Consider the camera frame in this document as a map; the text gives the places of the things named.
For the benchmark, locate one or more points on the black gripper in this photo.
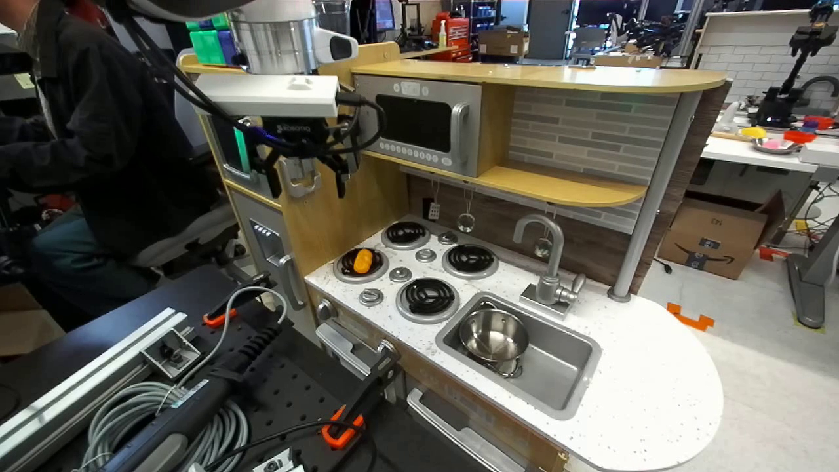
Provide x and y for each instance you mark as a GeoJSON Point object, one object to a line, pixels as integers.
{"type": "Point", "coordinates": [302, 141]}

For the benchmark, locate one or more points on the orange toy bread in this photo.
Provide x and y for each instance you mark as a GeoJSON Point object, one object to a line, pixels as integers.
{"type": "Point", "coordinates": [362, 261]}

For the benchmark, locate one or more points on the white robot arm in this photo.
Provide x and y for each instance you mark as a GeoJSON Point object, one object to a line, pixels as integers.
{"type": "Point", "coordinates": [275, 40]}

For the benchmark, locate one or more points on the black background robot arm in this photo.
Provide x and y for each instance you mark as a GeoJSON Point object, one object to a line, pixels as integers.
{"type": "Point", "coordinates": [789, 80]}

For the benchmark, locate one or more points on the silver metal pot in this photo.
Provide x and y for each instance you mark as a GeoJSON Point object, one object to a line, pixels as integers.
{"type": "Point", "coordinates": [493, 336]}

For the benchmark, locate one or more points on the wooden toy play kitchen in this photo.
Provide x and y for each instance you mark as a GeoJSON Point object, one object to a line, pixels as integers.
{"type": "Point", "coordinates": [330, 219]}

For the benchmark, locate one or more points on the grey toy cabinet door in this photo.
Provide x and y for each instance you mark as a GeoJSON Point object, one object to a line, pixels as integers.
{"type": "Point", "coordinates": [264, 236]}

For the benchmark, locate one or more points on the black coil toy burner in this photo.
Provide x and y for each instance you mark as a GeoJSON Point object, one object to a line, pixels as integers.
{"type": "Point", "coordinates": [342, 264]}
{"type": "Point", "coordinates": [427, 298]}
{"type": "Point", "coordinates": [469, 259]}
{"type": "Point", "coordinates": [405, 231]}

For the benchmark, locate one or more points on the grey toy microwave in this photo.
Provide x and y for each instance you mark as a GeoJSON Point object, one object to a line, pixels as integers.
{"type": "Point", "coordinates": [420, 121]}

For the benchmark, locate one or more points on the black hanging toy utensil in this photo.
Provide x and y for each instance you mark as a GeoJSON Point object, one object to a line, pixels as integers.
{"type": "Point", "coordinates": [431, 209]}

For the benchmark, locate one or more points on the grey office chair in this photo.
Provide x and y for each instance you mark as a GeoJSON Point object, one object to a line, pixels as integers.
{"type": "Point", "coordinates": [186, 231]}

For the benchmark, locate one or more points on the small silver stove knob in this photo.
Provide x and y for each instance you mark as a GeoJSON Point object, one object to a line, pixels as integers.
{"type": "Point", "coordinates": [399, 273]}
{"type": "Point", "coordinates": [447, 236]}
{"type": "Point", "coordinates": [370, 298]}
{"type": "Point", "coordinates": [425, 255]}

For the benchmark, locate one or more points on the orange clamp trigger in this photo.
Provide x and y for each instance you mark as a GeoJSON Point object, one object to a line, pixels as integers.
{"type": "Point", "coordinates": [218, 319]}

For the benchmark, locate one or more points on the colourful cube block stack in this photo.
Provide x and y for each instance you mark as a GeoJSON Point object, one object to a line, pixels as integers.
{"type": "Point", "coordinates": [209, 45]}

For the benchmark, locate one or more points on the red background box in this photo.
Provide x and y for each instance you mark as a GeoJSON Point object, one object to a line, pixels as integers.
{"type": "Point", "coordinates": [455, 32]}

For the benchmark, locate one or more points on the person in black jacket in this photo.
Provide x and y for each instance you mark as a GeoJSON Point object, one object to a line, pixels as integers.
{"type": "Point", "coordinates": [94, 141]}

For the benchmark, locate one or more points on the silver toy faucet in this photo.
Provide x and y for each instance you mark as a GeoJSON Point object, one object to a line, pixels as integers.
{"type": "Point", "coordinates": [555, 264]}

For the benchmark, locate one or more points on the dark grey tube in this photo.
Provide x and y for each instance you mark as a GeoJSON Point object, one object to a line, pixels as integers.
{"type": "Point", "coordinates": [167, 428]}

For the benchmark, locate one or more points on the grey toy sink basin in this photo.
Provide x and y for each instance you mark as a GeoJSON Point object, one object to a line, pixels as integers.
{"type": "Point", "coordinates": [560, 367]}

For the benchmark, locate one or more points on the brown flat board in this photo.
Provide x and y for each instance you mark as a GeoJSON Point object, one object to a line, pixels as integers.
{"type": "Point", "coordinates": [21, 328]}

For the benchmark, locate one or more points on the orange plastic floor part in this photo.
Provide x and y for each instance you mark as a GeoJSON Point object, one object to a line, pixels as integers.
{"type": "Point", "coordinates": [690, 319]}

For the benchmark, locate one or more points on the brown cardboard shipping box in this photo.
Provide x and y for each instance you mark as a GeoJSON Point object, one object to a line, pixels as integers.
{"type": "Point", "coordinates": [711, 236]}

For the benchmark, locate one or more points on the white work table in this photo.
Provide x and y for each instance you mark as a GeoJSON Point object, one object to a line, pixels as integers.
{"type": "Point", "coordinates": [742, 152]}

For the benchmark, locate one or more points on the yellow plastic item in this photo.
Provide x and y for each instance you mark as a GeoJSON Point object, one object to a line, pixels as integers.
{"type": "Point", "coordinates": [750, 133]}

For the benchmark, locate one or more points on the white panel board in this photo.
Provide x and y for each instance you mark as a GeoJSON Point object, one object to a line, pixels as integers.
{"type": "Point", "coordinates": [742, 53]}

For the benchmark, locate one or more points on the pink bowl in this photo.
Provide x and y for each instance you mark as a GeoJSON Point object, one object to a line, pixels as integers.
{"type": "Point", "coordinates": [775, 143]}

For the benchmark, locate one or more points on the red plastic item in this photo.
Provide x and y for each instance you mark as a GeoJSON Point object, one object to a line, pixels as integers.
{"type": "Point", "coordinates": [801, 137]}

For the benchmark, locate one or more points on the grey table leg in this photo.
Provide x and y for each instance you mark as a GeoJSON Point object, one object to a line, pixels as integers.
{"type": "Point", "coordinates": [813, 270]}

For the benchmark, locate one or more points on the grey metal wall bracket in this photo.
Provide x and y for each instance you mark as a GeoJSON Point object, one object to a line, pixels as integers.
{"type": "Point", "coordinates": [302, 179]}

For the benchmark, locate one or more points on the light grey wrist camera box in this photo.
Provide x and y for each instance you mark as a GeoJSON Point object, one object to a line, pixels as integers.
{"type": "Point", "coordinates": [264, 95]}

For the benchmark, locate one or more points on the grey metal corner bracket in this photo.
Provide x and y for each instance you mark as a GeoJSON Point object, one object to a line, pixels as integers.
{"type": "Point", "coordinates": [171, 353]}

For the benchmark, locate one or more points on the aluminium profile rail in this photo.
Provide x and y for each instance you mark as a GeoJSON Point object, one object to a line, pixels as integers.
{"type": "Point", "coordinates": [80, 383]}

